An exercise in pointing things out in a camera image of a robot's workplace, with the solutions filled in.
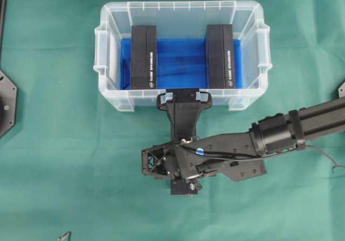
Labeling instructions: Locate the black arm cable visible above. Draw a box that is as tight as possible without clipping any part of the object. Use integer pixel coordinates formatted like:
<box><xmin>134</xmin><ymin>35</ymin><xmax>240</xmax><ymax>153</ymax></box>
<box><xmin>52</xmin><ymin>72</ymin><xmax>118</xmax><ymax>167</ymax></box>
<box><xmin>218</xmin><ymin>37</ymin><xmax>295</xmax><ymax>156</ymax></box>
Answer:
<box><xmin>172</xmin><ymin>95</ymin><xmax>345</xmax><ymax>174</ymax></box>

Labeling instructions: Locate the black frame rail left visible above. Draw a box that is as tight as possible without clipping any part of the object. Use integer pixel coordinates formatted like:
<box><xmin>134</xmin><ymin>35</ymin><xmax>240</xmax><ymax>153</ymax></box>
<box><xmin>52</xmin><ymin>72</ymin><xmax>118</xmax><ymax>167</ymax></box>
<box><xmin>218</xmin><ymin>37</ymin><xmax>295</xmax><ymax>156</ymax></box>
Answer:
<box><xmin>0</xmin><ymin>0</ymin><xmax>9</xmax><ymax>47</ymax></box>

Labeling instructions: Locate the blue liner sheet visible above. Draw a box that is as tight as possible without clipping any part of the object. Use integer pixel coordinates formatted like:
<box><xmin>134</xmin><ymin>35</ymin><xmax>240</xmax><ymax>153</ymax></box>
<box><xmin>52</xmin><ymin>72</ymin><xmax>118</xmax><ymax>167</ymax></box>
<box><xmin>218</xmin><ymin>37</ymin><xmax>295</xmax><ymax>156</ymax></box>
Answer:
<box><xmin>120</xmin><ymin>38</ymin><xmax>244</xmax><ymax>90</ymax></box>

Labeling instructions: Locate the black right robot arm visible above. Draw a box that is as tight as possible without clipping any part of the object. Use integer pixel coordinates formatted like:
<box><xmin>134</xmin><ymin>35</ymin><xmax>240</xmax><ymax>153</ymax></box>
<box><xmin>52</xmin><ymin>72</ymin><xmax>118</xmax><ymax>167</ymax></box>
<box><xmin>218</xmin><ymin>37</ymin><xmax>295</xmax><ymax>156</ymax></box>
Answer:
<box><xmin>142</xmin><ymin>88</ymin><xmax>344</xmax><ymax>184</ymax></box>

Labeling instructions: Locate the black realsense box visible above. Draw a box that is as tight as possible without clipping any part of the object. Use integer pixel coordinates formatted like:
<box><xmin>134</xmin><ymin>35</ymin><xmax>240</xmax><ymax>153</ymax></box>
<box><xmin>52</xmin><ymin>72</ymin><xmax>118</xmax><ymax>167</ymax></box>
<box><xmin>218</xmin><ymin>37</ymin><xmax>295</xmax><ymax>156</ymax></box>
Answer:
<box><xmin>170</xmin><ymin>88</ymin><xmax>198</xmax><ymax>195</ymax></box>
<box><xmin>205</xmin><ymin>24</ymin><xmax>236</xmax><ymax>89</ymax></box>
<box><xmin>130</xmin><ymin>25</ymin><xmax>157</xmax><ymax>90</ymax></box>

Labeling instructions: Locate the clear plastic storage case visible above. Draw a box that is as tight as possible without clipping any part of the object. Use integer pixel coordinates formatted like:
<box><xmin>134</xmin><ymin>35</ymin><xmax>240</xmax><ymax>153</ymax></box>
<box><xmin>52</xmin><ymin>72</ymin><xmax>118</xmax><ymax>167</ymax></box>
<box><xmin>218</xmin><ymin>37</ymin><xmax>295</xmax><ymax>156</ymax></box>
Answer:
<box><xmin>93</xmin><ymin>1</ymin><xmax>272</xmax><ymax>112</ymax></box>

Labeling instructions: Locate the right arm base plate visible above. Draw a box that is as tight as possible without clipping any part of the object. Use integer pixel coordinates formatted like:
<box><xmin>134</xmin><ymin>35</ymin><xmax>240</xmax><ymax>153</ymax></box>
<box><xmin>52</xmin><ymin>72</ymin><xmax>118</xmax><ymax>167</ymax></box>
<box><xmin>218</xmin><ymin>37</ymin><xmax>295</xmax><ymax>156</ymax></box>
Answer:
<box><xmin>338</xmin><ymin>82</ymin><xmax>345</xmax><ymax>98</ymax></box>

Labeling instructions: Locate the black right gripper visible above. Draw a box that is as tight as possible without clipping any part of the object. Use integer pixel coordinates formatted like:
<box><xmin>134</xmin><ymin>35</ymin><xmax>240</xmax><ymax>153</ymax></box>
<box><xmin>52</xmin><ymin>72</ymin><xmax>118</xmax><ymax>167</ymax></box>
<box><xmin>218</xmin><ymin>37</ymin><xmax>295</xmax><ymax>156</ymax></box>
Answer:
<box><xmin>142</xmin><ymin>91</ymin><xmax>267</xmax><ymax>182</ymax></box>

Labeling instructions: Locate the small metal bracket bottom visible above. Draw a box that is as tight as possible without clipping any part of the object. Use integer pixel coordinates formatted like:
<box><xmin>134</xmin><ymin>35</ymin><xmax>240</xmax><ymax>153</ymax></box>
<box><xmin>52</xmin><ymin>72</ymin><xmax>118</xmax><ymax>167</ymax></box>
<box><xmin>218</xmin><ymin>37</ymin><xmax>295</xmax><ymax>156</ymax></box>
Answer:
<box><xmin>57</xmin><ymin>231</ymin><xmax>72</xmax><ymax>241</ymax></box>

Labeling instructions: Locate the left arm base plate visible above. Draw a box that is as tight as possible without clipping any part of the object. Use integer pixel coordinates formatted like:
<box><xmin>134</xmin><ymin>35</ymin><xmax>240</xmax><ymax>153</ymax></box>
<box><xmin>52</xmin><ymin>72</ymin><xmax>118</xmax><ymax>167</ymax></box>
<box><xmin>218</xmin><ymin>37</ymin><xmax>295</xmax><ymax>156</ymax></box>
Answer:
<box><xmin>0</xmin><ymin>71</ymin><xmax>17</xmax><ymax>137</ymax></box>

